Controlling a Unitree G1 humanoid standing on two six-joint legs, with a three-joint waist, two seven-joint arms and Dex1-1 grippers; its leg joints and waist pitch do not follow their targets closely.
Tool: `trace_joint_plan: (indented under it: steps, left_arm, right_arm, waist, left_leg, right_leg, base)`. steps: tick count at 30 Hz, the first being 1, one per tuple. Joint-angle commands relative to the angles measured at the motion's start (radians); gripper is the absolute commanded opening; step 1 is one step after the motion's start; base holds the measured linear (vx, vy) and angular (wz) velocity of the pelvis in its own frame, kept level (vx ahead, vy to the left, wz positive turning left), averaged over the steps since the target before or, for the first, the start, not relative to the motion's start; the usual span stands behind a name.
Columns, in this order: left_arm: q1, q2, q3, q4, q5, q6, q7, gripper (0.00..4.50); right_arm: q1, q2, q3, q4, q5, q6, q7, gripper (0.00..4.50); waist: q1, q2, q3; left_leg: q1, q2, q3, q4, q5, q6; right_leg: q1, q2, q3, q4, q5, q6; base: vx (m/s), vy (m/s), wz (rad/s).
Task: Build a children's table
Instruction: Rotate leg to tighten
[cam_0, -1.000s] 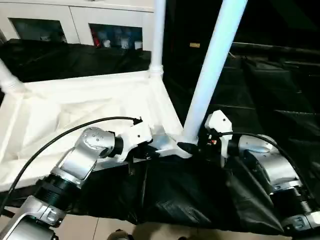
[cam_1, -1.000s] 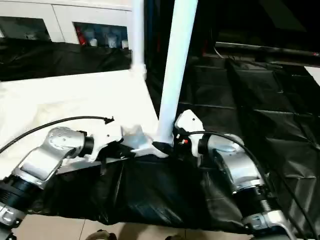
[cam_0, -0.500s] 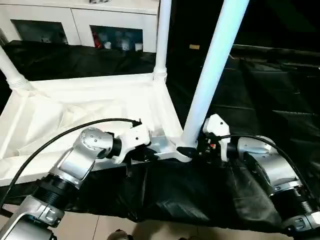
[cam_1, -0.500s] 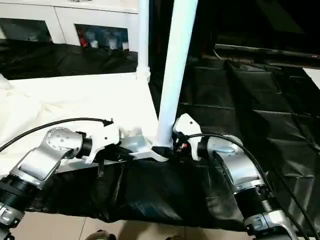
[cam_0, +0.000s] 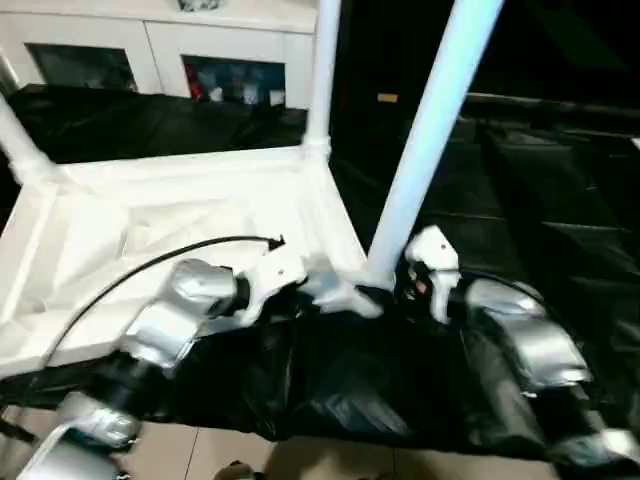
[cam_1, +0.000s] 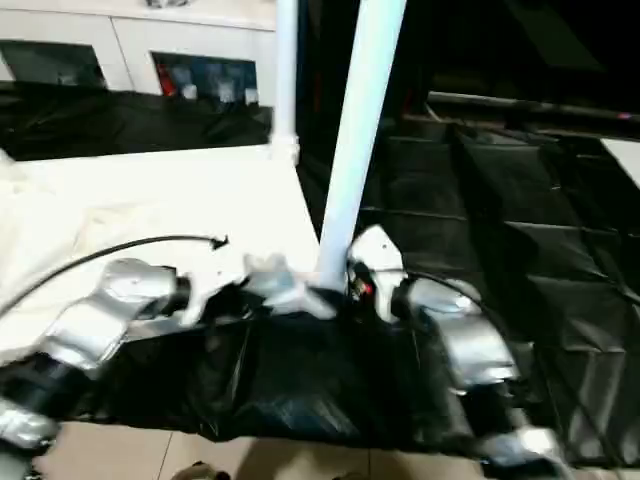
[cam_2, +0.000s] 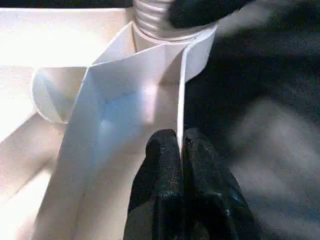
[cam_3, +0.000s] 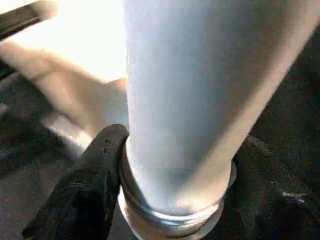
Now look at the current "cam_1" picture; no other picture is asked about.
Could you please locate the white plastic table top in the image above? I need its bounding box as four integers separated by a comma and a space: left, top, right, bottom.
0, 145, 343, 363

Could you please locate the black plastic mat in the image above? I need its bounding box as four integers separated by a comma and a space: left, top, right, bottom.
0, 82, 640, 471

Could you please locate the dark grey rounded object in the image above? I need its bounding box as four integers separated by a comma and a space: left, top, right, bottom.
172, 462, 219, 480

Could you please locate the white glass-door cabinet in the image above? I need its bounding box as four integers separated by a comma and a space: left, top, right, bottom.
0, 0, 280, 108

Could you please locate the white flat board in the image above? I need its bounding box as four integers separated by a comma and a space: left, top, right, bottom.
600, 138, 640, 189

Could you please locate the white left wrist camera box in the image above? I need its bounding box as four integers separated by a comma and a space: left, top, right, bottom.
182, 250, 263, 323

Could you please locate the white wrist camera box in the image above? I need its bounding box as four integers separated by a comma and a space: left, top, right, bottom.
182, 250, 263, 323
345, 225, 407, 323

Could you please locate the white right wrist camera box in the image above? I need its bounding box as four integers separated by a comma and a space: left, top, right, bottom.
345, 225, 407, 323

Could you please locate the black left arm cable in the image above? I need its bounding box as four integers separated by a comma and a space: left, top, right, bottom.
0, 234, 230, 313

